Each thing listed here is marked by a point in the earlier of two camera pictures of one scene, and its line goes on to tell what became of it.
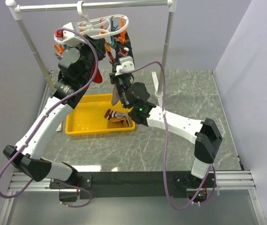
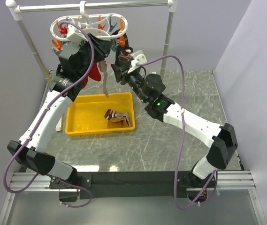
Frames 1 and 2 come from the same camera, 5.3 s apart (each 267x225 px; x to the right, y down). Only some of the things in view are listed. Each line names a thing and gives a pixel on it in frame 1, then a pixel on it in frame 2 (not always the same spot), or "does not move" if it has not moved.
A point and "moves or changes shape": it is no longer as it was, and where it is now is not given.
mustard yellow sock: [117, 123] does not move
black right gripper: [113, 78] to [118, 73]
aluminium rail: [235, 180] does not move
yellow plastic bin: [87, 116] does not move
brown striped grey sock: [110, 114] does not move
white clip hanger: [73, 33] moves or changes shape
